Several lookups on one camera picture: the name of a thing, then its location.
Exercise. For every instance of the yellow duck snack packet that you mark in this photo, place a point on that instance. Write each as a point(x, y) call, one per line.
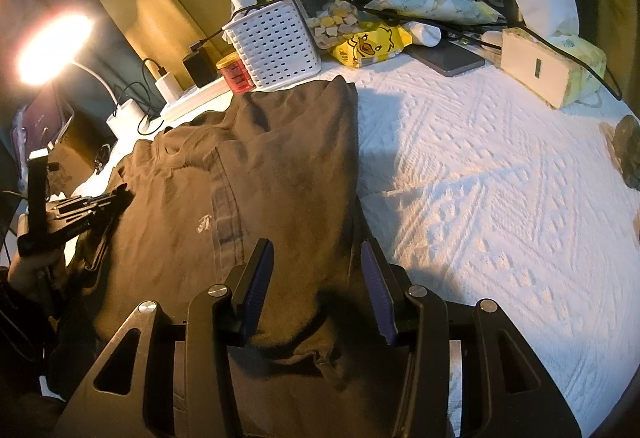
point(370, 45)

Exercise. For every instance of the crumpled brown cloth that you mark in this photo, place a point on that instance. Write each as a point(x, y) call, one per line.
point(627, 148)

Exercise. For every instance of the white textured table cover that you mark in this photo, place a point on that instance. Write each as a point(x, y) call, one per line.
point(475, 168)

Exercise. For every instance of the dark brown T-shirt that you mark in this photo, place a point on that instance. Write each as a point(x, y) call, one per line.
point(280, 178)

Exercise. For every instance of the white earbuds case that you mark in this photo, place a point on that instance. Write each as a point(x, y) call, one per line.
point(492, 39)

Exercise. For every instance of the white plastic basket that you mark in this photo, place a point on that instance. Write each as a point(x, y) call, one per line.
point(275, 48)

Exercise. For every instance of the white power strip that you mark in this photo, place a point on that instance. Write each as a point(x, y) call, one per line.
point(200, 100)

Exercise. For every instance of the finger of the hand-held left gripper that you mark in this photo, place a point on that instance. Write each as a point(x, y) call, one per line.
point(95, 204)
point(97, 233)

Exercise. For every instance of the floral soft tissue pack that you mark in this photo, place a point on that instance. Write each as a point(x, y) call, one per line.
point(440, 5)

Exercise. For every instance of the red tin can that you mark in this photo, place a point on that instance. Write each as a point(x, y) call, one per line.
point(235, 73)

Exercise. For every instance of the cream tissue box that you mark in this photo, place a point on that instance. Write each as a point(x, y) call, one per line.
point(545, 63)

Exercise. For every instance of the person's left hand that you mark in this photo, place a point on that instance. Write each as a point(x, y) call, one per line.
point(25, 275)

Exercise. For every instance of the black charger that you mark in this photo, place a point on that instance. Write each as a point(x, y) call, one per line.
point(200, 68)

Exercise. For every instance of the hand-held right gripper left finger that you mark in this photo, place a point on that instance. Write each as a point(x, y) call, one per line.
point(257, 283)

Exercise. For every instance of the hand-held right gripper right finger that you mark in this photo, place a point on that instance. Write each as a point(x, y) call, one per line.
point(375, 288)

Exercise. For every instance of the teal curtain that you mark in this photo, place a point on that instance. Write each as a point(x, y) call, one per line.
point(115, 18)

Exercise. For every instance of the white tube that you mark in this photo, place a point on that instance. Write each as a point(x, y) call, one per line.
point(422, 33)

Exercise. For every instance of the white desk lamp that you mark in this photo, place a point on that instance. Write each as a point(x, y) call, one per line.
point(127, 118)

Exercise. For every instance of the white charger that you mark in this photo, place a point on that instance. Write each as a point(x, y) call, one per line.
point(169, 88)

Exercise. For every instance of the grey smartphone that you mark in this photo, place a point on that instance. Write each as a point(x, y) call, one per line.
point(445, 58)

